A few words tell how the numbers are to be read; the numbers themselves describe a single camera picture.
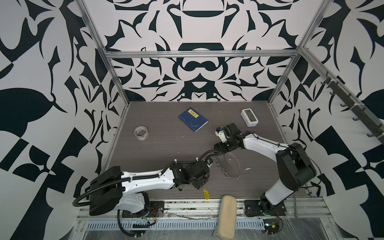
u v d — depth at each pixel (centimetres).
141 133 101
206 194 79
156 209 72
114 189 41
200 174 59
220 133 85
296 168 46
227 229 67
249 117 105
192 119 108
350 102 60
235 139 69
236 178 85
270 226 71
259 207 73
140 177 45
